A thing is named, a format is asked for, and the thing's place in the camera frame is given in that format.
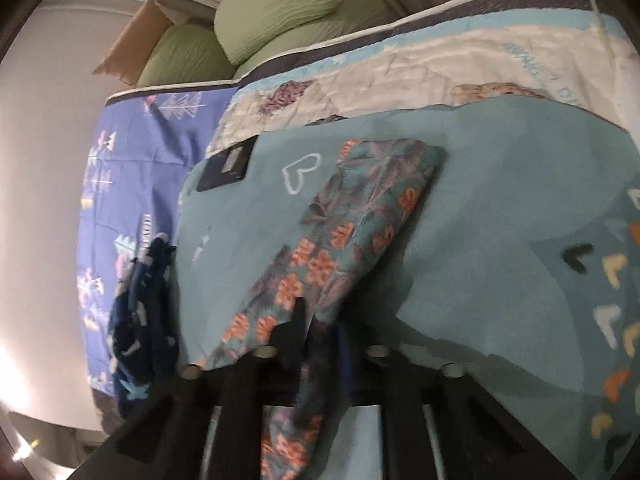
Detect pink pillow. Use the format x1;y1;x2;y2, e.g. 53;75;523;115
92;0;176;86

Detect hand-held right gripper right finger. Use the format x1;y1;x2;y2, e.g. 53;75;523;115
330;322;576;480

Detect purple tree print bedsheet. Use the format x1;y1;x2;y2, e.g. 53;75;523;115
75;87;238;396

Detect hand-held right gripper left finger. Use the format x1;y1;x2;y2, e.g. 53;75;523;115
75;297;321;480

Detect navy star print cloth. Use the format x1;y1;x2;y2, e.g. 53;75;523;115
107;232;181;431

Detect white patchwork quilt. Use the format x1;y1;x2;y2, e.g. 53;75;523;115
207;0;632;161

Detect green pillow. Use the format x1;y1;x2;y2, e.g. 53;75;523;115
235;0;401;78
136;24;236;88
214;0;340;66

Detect teal printed blanket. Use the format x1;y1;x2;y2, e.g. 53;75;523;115
172;94;640;480

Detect teal floral small garment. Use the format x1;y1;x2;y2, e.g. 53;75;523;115
192;139;446;480

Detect black flat device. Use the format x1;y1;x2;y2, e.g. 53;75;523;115
196;140;253;192

